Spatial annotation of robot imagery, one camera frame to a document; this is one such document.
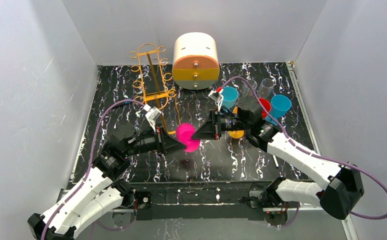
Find yellow wine glass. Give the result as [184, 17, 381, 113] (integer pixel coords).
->
[228, 106, 245, 139]

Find pink wine glass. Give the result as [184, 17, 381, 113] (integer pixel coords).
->
[175, 123, 201, 153]

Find light blue wine glass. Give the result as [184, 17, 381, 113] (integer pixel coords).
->
[221, 86, 239, 109]

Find red wine glass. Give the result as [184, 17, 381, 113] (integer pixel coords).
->
[259, 98, 272, 119]

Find clear wine glass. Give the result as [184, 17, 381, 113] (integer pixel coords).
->
[257, 78, 275, 99]

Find blue front wine glass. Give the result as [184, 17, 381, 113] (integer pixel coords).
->
[268, 94, 292, 123]

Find gold wire wine glass rack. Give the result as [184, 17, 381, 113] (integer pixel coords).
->
[129, 43, 181, 135]

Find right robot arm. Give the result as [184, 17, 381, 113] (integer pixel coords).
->
[192, 96, 364, 220]

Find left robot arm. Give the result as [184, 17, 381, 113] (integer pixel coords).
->
[27, 122, 187, 240]

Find clear champagne flute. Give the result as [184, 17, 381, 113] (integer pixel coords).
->
[241, 79, 257, 97]

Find white cylindrical container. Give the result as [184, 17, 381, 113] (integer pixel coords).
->
[172, 32, 220, 90]

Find blue and white marker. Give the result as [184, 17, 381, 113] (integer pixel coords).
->
[272, 155, 280, 169]

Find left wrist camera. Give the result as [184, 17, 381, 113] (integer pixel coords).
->
[142, 104, 162, 132]

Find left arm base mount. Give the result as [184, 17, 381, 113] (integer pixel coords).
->
[112, 191, 152, 229]

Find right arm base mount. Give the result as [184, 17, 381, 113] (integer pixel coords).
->
[238, 189, 301, 229]

